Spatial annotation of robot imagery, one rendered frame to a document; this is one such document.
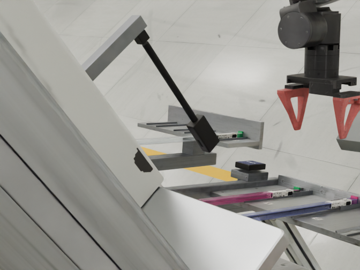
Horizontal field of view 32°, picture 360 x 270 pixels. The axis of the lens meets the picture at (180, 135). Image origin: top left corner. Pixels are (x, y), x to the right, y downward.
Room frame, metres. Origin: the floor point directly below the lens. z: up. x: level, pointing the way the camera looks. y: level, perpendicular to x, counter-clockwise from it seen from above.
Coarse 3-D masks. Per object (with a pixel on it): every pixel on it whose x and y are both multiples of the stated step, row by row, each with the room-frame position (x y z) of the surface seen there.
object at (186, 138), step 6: (144, 138) 1.13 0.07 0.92; (150, 138) 1.13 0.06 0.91; (156, 138) 1.14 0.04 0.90; (162, 138) 1.14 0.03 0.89; (168, 138) 1.14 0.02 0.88; (174, 138) 1.15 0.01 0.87; (180, 138) 1.15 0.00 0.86; (186, 138) 1.16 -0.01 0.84; (192, 138) 1.16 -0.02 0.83; (144, 144) 1.12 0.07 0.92; (150, 144) 1.12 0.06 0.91
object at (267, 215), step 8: (352, 200) 0.83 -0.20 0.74; (280, 208) 0.78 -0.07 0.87; (288, 208) 0.78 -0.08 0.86; (296, 208) 0.78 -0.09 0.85; (304, 208) 0.78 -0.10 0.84; (312, 208) 0.79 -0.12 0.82; (320, 208) 0.80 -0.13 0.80; (328, 208) 0.80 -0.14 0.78; (248, 216) 0.74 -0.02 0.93; (256, 216) 0.75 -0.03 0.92; (264, 216) 0.75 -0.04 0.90; (272, 216) 0.76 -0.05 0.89; (280, 216) 0.76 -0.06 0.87
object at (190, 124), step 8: (200, 120) 0.63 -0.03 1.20; (192, 128) 0.62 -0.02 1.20; (200, 128) 0.63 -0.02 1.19; (208, 128) 0.63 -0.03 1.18; (200, 136) 0.62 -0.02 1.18; (208, 136) 0.63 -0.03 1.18; (216, 136) 0.63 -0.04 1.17; (200, 144) 0.63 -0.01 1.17; (208, 144) 0.62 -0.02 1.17; (216, 144) 0.63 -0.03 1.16; (208, 152) 0.62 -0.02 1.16
